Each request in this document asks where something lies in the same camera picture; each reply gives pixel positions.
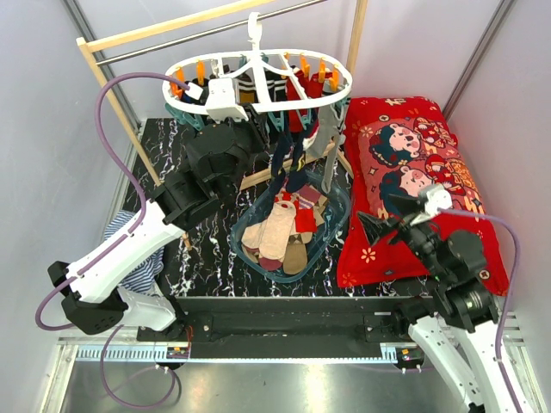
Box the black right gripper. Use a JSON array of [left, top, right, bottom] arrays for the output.
[[355, 194, 449, 280]]

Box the beige sock with red cuff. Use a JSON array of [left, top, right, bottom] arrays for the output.
[[259, 200, 296, 261]]

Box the white oval clip hanger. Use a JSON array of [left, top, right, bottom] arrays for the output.
[[161, 12, 353, 119]]

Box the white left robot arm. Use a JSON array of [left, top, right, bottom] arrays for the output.
[[48, 120, 269, 341]]

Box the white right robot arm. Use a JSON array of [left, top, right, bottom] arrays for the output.
[[357, 185, 533, 412]]

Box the clear blue plastic bin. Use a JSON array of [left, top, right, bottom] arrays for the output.
[[230, 172, 351, 284]]

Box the mustard yellow hanging sock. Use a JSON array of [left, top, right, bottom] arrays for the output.
[[237, 73, 257, 105]]

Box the red cartoon print pillow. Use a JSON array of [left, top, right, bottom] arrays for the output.
[[337, 96, 485, 288]]

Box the navy hanging sock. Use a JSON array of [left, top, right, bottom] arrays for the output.
[[269, 126, 319, 197]]

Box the purple striped beige sock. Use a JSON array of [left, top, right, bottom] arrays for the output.
[[296, 185, 329, 214]]

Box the red hanging sock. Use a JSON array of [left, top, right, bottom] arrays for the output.
[[286, 66, 312, 133]]

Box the grey hanging sock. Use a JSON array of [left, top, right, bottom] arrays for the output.
[[306, 105, 346, 194]]

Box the blue striped cloth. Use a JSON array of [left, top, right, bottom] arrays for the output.
[[102, 210, 164, 296]]

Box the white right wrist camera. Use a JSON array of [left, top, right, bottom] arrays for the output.
[[418, 184, 453, 219]]

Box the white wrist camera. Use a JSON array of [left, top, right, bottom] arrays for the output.
[[204, 77, 249, 124], [418, 184, 453, 219]]

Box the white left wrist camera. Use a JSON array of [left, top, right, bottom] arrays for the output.
[[204, 77, 249, 124]]

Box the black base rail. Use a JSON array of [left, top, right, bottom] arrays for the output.
[[136, 294, 444, 345]]

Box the wooden drying rack frame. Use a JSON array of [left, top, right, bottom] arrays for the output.
[[62, 1, 368, 186]]

